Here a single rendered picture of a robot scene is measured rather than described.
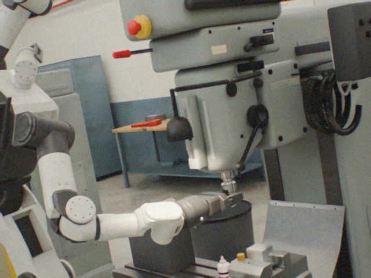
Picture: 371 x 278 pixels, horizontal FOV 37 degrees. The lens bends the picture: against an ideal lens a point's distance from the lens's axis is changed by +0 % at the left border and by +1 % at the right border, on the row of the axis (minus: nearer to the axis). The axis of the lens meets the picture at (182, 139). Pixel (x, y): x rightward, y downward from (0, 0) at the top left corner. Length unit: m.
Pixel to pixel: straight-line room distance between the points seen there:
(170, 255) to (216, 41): 0.81
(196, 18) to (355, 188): 0.83
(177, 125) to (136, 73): 7.22
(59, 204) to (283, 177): 0.90
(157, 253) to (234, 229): 1.64
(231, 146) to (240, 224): 2.08
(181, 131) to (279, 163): 0.67
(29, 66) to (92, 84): 7.28
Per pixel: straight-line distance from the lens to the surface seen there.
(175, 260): 1.98
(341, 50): 1.62
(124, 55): 1.57
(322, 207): 1.97
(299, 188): 2.01
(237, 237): 3.63
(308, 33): 1.88
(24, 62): 1.70
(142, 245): 2.06
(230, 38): 1.56
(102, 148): 9.01
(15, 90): 1.76
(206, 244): 3.64
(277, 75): 1.70
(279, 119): 1.70
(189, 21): 1.45
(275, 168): 2.05
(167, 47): 1.59
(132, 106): 8.86
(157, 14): 1.46
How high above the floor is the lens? 1.65
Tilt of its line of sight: 8 degrees down
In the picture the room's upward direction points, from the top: 10 degrees counter-clockwise
